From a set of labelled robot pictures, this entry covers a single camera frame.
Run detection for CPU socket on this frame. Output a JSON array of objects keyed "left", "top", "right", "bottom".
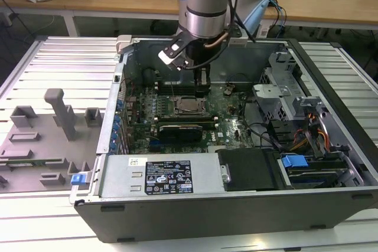
[{"left": 171, "top": 94, "right": 212, "bottom": 117}]

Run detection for green RAM stick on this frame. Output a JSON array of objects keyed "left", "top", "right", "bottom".
[{"left": 7, "top": 160, "right": 47, "bottom": 168}]

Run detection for grey drive bay frame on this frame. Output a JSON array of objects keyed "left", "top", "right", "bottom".
[{"left": 291, "top": 95, "right": 367, "bottom": 189}]

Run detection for blue case latch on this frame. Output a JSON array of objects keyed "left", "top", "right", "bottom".
[{"left": 71, "top": 174, "right": 91, "bottom": 186}]

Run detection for black rear fan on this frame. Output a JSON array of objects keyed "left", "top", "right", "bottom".
[{"left": 141, "top": 68, "right": 157, "bottom": 88}]

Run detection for black plastic shroud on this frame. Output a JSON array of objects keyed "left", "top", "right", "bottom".
[{"left": 217, "top": 148, "right": 282, "bottom": 193}]

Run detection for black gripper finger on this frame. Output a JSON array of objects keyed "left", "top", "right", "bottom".
[
  {"left": 195, "top": 68, "right": 204, "bottom": 99},
  {"left": 203, "top": 68, "right": 211, "bottom": 99}
]

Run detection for grey parts rack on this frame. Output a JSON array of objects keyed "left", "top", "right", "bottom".
[{"left": 0, "top": 88, "right": 104, "bottom": 197}]

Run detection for black grey PC case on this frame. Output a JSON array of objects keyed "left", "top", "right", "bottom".
[{"left": 69, "top": 35, "right": 378, "bottom": 243}]

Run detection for silver topped CPU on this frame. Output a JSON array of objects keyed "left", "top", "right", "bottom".
[{"left": 180, "top": 100, "right": 202, "bottom": 112}]

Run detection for orange yellow power wires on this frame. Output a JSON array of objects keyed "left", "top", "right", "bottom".
[{"left": 291, "top": 112, "right": 330, "bottom": 152}]

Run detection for green motherboard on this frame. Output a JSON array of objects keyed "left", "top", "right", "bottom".
[{"left": 125, "top": 82, "right": 260, "bottom": 154}]

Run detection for metal socket cover frame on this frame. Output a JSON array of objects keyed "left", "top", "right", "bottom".
[{"left": 174, "top": 96, "right": 210, "bottom": 116}]

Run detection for silver metal drive cage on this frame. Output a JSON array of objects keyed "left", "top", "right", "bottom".
[{"left": 252, "top": 52, "right": 299, "bottom": 123}]

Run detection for grey case handle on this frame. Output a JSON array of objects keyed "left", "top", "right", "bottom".
[{"left": 115, "top": 35, "right": 140, "bottom": 55}]

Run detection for silver power supply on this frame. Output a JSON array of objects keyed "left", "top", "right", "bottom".
[{"left": 100, "top": 154, "right": 232, "bottom": 199}]

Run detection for black RAM slot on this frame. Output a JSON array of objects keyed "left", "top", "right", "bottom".
[
  {"left": 154, "top": 86, "right": 212, "bottom": 90},
  {"left": 153, "top": 115, "right": 221, "bottom": 119},
  {"left": 154, "top": 82, "right": 212, "bottom": 87},
  {"left": 153, "top": 117, "right": 221, "bottom": 122},
  {"left": 154, "top": 91, "right": 212, "bottom": 96},
  {"left": 153, "top": 123, "right": 221, "bottom": 128},
  {"left": 153, "top": 120, "right": 221, "bottom": 125},
  {"left": 154, "top": 89, "right": 212, "bottom": 93}
]

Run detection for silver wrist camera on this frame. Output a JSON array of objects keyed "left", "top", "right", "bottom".
[{"left": 157, "top": 35, "right": 193, "bottom": 72}]

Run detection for hard disk in blue carrier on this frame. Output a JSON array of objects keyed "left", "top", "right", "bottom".
[{"left": 277, "top": 153, "right": 350, "bottom": 189}]

